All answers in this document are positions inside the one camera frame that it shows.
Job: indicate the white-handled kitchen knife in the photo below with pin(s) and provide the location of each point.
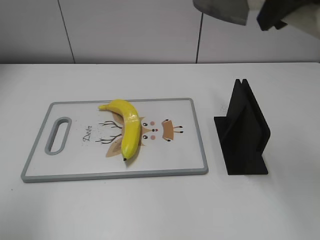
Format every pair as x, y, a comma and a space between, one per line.
237, 11

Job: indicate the black cloth-covered robot arm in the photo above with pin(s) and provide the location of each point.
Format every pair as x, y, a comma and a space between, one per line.
303, 14

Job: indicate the yellow plastic banana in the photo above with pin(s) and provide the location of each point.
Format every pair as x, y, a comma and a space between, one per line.
132, 125

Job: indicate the black knife stand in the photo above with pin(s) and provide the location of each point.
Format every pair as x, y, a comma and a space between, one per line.
243, 133

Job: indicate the white grey-rimmed cutting board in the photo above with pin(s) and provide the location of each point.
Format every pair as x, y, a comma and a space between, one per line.
77, 141

